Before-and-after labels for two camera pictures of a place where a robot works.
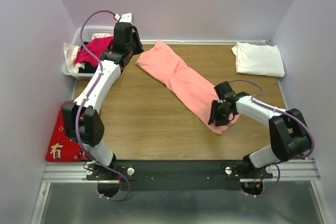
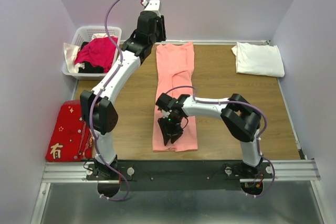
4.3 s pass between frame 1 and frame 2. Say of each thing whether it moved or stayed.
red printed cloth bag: stayed
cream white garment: stayed
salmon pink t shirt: moved
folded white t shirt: stayed
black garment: stayed
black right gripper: moved
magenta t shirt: stayed
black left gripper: moved
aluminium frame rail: stayed
